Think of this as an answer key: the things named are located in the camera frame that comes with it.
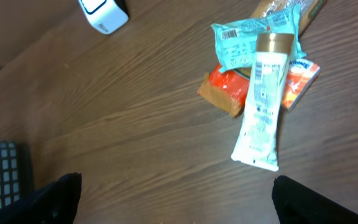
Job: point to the white gold tube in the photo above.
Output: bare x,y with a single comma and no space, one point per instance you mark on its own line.
257,141

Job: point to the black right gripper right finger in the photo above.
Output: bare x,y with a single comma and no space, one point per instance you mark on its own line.
295,203

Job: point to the teal tissue packet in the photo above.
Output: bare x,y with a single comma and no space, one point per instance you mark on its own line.
236,42

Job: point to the orange white carton box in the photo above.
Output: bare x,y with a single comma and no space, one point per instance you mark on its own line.
300,76

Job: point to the grey plastic mesh basket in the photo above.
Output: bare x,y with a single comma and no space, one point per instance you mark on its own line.
16,181

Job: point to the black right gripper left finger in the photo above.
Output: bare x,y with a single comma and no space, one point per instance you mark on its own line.
56,203

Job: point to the white barcode scanner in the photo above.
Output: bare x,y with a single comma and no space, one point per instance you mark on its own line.
106,16

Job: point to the orange spaghetti packet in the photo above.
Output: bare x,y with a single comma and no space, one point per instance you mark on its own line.
228,90

